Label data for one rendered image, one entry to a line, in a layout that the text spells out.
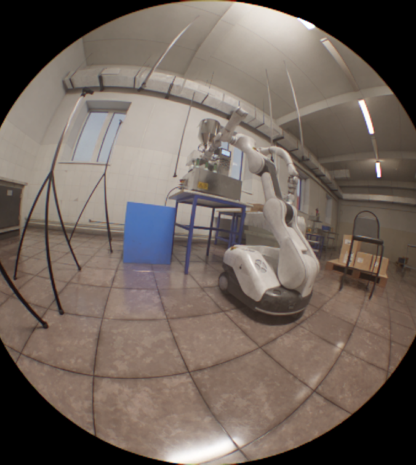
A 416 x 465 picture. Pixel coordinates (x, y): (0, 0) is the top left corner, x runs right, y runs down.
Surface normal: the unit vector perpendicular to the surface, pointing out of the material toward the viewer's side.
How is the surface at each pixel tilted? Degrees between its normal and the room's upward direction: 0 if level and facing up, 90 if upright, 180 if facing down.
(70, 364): 0
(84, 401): 0
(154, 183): 90
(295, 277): 90
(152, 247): 90
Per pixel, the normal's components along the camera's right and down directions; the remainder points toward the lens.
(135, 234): 0.43, 0.13
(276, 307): -0.27, 0.04
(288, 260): -0.88, -0.08
